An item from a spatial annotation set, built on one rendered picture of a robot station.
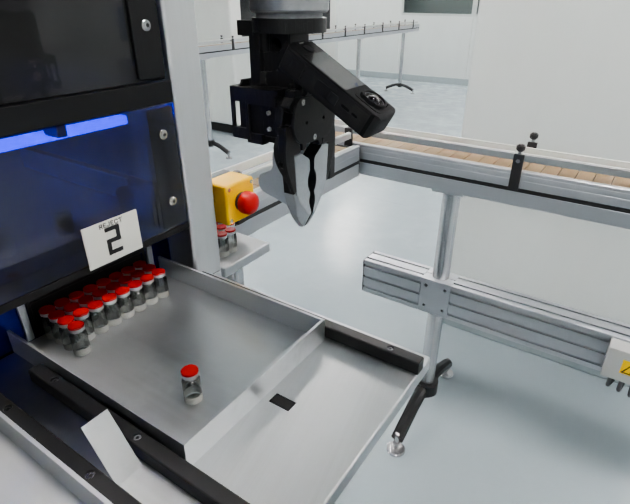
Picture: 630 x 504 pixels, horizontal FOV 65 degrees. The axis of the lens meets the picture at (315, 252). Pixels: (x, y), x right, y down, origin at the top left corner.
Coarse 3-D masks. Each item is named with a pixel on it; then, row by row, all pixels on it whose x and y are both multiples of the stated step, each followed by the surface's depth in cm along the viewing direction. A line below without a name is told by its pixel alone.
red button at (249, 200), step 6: (246, 192) 84; (252, 192) 85; (240, 198) 84; (246, 198) 83; (252, 198) 84; (258, 198) 86; (240, 204) 84; (246, 204) 84; (252, 204) 84; (258, 204) 86; (240, 210) 85; (246, 210) 84; (252, 210) 85
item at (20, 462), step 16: (0, 416) 53; (0, 432) 55; (16, 432) 51; (0, 448) 53; (16, 448) 53; (32, 448) 50; (0, 464) 51; (16, 464) 51; (32, 464) 51; (48, 464) 49; (64, 464) 47; (0, 480) 50; (16, 480) 50; (32, 480) 50; (48, 480) 50; (64, 480) 48; (80, 480) 46; (0, 496) 48; (16, 496) 48; (32, 496) 48; (48, 496) 48; (64, 496) 48; (80, 496) 47; (96, 496) 44
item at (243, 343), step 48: (192, 288) 82; (240, 288) 76; (96, 336) 70; (144, 336) 70; (192, 336) 70; (240, 336) 70; (288, 336) 70; (96, 384) 62; (144, 384) 62; (240, 384) 62; (192, 432) 55
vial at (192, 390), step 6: (198, 372) 58; (186, 378) 57; (192, 378) 57; (198, 378) 58; (186, 384) 57; (192, 384) 57; (198, 384) 58; (186, 390) 57; (192, 390) 57; (198, 390) 58; (186, 396) 58; (192, 396) 58; (198, 396) 58; (186, 402) 58; (192, 402) 58; (198, 402) 59
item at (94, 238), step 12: (120, 216) 67; (132, 216) 68; (84, 228) 63; (96, 228) 64; (120, 228) 67; (132, 228) 69; (84, 240) 63; (96, 240) 65; (120, 240) 68; (132, 240) 70; (96, 252) 65; (108, 252) 67; (120, 252) 68; (96, 264) 66
